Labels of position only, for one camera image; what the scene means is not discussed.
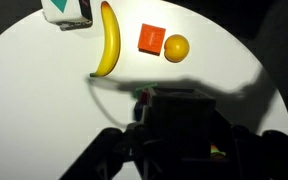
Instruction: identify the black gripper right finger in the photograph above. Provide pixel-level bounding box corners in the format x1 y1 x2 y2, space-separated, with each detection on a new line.
213 110 288 180

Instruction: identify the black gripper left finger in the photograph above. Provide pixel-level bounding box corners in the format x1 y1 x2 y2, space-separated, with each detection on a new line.
59 122 152 180

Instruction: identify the blue block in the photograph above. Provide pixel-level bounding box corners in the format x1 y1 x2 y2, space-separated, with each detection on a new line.
133 101 149 122

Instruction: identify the magenta block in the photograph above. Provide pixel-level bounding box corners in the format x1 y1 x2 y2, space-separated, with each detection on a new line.
138 91 152 105

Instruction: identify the green block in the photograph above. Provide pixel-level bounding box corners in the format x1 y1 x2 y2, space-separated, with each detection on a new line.
132 82 159 100

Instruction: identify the orange block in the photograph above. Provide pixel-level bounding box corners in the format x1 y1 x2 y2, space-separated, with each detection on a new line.
137 23 167 57

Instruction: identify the yellow banana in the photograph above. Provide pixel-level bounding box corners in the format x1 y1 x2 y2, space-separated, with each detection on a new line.
89 0 122 79

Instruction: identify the orange fruit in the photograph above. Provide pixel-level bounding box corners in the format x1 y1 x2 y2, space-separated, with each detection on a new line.
163 33 191 64

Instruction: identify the white cube with teal triangle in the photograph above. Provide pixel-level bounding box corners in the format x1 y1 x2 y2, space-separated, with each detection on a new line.
40 0 94 32

